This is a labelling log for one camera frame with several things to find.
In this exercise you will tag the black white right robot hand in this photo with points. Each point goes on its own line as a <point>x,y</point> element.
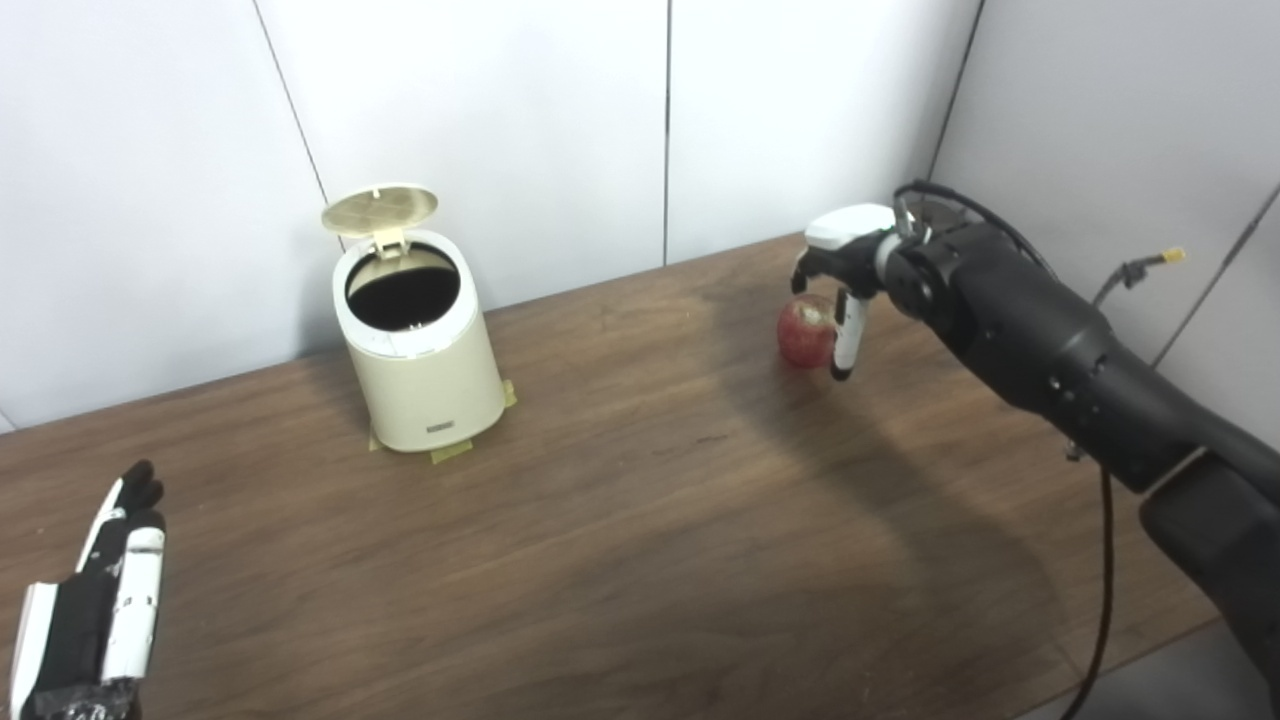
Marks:
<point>850,235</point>

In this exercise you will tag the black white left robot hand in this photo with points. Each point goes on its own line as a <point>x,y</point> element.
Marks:
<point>80,630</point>

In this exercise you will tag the red apple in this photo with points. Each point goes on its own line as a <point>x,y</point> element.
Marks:
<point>805,335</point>

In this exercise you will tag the cream-colored round bin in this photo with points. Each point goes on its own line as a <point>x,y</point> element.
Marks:
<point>430,390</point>

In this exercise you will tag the beige round bin lid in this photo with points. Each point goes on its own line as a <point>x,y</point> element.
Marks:
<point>378,210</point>

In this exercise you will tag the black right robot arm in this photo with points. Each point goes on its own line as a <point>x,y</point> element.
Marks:
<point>1050,340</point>

